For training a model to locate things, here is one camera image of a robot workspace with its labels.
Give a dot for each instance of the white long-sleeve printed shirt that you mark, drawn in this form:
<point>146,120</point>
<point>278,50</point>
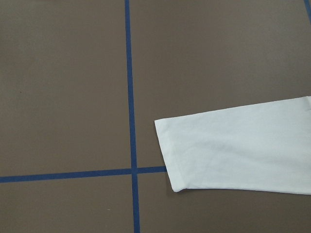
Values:
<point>262,147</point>

